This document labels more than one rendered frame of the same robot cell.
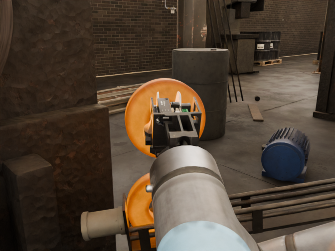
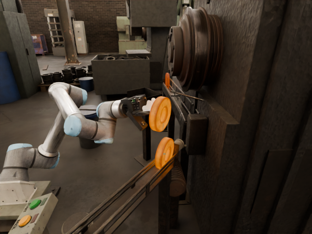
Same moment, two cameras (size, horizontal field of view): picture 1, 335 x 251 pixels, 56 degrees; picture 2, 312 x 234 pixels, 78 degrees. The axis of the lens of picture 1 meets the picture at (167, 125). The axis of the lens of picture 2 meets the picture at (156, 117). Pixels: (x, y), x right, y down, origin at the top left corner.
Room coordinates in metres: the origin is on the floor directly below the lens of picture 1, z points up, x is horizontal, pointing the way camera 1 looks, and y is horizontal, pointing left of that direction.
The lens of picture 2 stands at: (1.05, -0.62, 1.25)
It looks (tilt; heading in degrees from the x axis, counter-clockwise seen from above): 25 degrees down; 128
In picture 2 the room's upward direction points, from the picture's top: straight up
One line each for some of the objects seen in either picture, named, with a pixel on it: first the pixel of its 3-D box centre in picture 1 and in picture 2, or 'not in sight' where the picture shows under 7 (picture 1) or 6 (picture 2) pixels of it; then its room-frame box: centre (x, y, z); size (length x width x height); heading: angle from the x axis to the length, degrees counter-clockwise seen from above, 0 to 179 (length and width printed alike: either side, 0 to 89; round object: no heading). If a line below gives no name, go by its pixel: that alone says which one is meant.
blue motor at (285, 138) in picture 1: (287, 151); not in sight; (2.28, -0.92, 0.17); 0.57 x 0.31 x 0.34; 152
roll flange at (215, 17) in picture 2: not in sight; (203, 52); (0.52, 0.52, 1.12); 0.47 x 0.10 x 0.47; 132
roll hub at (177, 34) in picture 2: not in sight; (173, 52); (0.39, 0.40, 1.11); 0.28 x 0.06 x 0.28; 132
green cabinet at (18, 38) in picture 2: not in sight; (15, 55); (-3.51, 0.78, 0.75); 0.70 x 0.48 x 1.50; 132
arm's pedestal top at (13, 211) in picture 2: not in sight; (19, 198); (-0.39, -0.41, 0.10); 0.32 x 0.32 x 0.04; 40
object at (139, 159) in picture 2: not in sight; (145, 127); (-0.07, 0.64, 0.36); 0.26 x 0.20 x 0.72; 167
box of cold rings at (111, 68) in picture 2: not in sight; (122, 74); (-1.89, 2.05, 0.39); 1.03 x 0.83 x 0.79; 46
